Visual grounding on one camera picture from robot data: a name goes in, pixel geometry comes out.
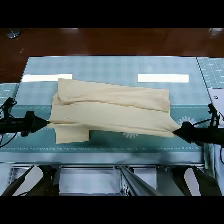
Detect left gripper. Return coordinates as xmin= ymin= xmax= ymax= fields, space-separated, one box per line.
xmin=21 ymin=111 xmax=38 ymax=138

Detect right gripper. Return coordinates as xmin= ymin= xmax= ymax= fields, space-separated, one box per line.
xmin=181 ymin=121 xmax=202 ymax=145

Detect yellow T-shirt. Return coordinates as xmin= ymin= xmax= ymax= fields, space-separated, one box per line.
xmin=47 ymin=77 xmax=181 ymax=145

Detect pale blue garment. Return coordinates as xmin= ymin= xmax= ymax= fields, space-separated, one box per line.
xmin=203 ymin=145 xmax=224 ymax=195

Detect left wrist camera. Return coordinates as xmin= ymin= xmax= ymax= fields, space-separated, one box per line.
xmin=0 ymin=96 xmax=18 ymax=120

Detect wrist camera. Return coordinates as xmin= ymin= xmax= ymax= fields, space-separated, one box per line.
xmin=0 ymin=96 xmax=18 ymax=120
xmin=206 ymin=102 xmax=222 ymax=128

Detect black cable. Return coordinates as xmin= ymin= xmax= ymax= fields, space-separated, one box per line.
xmin=0 ymin=133 xmax=18 ymax=149

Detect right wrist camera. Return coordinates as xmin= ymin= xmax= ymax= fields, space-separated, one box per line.
xmin=206 ymin=102 xmax=222 ymax=128

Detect silver frame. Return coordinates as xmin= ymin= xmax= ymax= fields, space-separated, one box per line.
xmin=0 ymin=161 xmax=224 ymax=197

